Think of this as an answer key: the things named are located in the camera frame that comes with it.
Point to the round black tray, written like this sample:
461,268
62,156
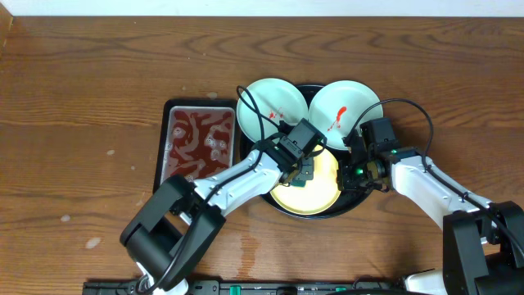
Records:
347,201

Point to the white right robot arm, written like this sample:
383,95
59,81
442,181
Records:
482,239

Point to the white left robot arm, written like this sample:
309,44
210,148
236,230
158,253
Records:
177,225

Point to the mint green plate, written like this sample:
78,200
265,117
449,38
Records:
276,99
336,107

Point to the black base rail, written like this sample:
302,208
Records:
214,287

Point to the white rectangular wash tray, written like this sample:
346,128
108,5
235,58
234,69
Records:
197,138

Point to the yellow plate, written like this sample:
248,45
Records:
318,194

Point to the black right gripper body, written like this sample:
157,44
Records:
355,176

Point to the green yellow sponge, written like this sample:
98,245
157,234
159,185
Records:
298,183

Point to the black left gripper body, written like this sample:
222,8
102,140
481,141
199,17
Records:
304,170

